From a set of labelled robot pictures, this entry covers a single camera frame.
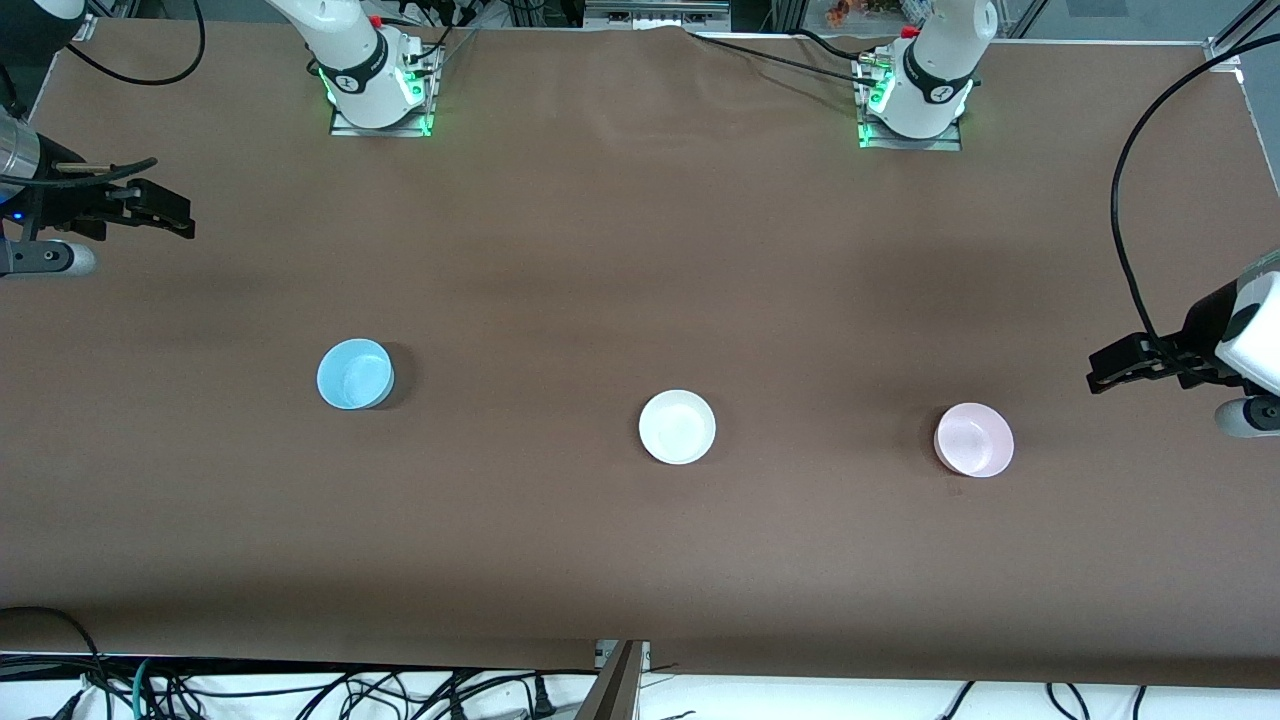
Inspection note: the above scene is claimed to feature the pink plastic bowl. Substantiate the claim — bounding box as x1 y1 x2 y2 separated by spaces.
933 402 1015 479

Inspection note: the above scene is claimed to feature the blue plastic bowl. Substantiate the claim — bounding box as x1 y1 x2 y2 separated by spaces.
316 338 395 411

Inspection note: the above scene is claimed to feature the white plastic bowl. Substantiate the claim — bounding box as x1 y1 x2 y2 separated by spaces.
638 389 718 466

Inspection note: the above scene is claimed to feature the brown table cover sheet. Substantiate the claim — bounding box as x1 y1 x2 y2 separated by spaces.
0 18 1280 691

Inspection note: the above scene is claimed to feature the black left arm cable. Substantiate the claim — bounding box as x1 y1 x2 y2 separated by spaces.
1111 35 1280 376

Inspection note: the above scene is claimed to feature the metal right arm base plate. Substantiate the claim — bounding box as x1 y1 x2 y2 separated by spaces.
328 45 438 138

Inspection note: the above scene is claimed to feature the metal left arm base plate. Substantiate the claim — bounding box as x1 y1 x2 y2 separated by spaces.
857 55 964 151

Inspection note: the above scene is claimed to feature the thin black base cable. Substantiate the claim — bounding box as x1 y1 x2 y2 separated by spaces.
400 10 483 63

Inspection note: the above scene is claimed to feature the black looped cable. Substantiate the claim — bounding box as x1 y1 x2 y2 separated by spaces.
0 605 106 720

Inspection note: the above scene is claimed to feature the silver metal rail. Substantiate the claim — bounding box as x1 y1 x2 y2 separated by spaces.
583 0 732 32

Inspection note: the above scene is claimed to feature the white metal bracket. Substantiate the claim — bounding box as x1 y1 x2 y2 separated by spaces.
594 640 652 673

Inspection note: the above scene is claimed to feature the grey table post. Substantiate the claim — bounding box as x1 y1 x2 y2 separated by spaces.
573 640 646 720

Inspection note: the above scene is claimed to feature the black plug cable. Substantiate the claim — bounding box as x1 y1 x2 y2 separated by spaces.
440 672 601 720

